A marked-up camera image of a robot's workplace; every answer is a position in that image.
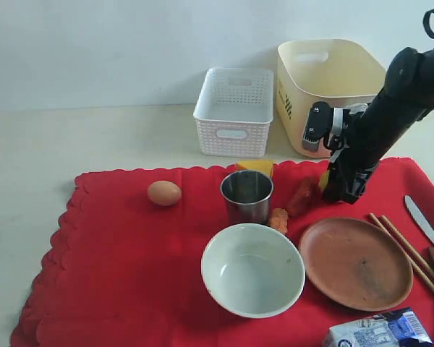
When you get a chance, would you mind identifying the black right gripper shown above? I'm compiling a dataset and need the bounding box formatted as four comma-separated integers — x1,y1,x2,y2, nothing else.
321,158,378,203

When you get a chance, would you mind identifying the yellow round fruit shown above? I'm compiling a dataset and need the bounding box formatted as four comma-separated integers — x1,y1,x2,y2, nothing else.
318,170,330,192

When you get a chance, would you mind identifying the red sausage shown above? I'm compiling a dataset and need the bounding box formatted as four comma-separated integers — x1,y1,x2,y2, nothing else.
286,177,316,218

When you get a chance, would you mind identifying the white blue milk carton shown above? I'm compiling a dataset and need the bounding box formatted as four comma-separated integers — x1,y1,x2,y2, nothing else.
322,307,433,347

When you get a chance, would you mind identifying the brown egg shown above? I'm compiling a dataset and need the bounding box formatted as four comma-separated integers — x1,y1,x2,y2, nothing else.
147,180,182,207

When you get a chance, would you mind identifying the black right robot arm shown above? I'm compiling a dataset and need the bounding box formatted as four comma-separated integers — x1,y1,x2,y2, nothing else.
315,9,434,204

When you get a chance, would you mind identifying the wooden chopstick left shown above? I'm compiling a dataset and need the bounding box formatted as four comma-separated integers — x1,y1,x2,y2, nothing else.
368,213,434,294

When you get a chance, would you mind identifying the orange cheese wedge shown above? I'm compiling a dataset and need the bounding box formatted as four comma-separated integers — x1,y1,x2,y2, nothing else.
235,160,274,177

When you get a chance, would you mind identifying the orange fried nugget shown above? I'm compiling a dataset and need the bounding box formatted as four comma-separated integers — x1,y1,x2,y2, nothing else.
268,208,289,235

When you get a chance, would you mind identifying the cream plastic bin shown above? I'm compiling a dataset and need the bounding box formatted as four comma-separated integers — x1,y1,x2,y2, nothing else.
276,39,386,158

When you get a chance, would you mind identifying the brown oval plate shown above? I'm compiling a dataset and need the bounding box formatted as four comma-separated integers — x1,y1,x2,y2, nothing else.
299,218,414,312

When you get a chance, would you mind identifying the silver table knife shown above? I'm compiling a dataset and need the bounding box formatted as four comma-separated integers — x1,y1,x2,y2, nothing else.
404,195,434,246

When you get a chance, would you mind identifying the stainless steel cup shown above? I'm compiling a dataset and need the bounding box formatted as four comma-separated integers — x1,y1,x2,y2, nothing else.
220,169,274,224

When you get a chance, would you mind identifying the white woven plastic basket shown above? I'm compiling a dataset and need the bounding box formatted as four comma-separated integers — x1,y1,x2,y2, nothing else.
193,67,274,158

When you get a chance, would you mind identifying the pale green bowl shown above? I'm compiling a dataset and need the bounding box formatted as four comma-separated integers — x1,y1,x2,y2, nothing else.
200,223,306,319

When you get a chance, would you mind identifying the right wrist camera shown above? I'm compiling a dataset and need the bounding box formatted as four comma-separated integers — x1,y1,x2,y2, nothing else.
302,101,344,153

